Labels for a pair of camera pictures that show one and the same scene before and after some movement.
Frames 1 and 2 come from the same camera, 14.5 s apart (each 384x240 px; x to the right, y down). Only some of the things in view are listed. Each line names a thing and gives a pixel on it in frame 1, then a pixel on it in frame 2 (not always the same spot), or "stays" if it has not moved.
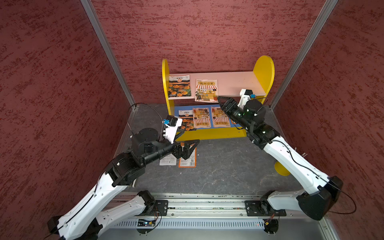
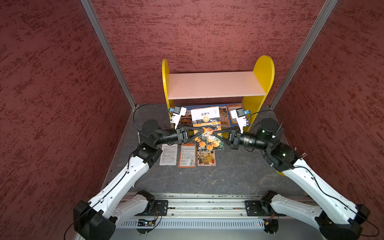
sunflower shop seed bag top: x=206 y=90 -> x=206 y=158
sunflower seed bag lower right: x=220 y=119 stays
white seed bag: x=168 y=160 stays
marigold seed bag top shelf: x=179 y=86 -> x=208 y=120
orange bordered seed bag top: x=190 y=161 stays
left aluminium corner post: x=89 y=6 stays
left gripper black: x=178 y=153 -> x=182 y=136
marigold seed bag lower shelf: x=187 y=116 stays
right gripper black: x=230 y=101 -> x=235 y=142
